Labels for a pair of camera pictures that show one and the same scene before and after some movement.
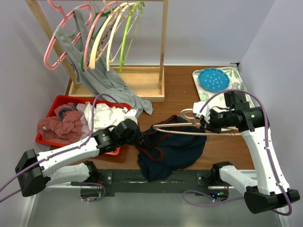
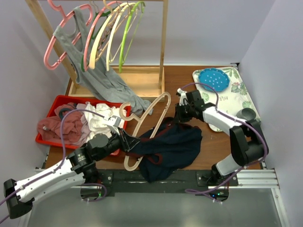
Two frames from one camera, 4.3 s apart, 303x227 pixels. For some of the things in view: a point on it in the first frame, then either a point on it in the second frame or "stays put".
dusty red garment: x=65 y=126 stays put
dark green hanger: x=97 y=14 stays put
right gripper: x=210 y=126 to x=179 y=117
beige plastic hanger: x=158 y=127 to x=138 y=121
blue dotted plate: x=213 y=80 stays put
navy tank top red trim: x=168 y=145 stays put
